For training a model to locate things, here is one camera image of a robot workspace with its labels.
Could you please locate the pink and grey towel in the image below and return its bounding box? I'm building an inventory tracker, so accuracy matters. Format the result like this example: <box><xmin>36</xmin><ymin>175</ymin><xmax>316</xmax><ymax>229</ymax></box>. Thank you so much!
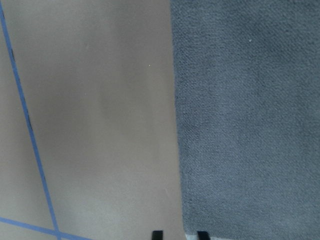
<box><xmin>170</xmin><ymin>0</ymin><xmax>320</xmax><ymax>240</ymax></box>

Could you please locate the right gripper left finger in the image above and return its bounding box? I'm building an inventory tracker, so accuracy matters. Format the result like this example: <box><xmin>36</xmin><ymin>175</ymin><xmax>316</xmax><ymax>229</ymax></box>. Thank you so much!
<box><xmin>151</xmin><ymin>230</ymin><xmax>164</xmax><ymax>240</ymax></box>

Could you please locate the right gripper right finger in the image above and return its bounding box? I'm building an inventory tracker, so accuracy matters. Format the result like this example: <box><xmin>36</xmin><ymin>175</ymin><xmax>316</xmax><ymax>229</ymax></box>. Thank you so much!
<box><xmin>197</xmin><ymin>231</ymin><xmax>209</xmax><ymax>240</ymax></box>

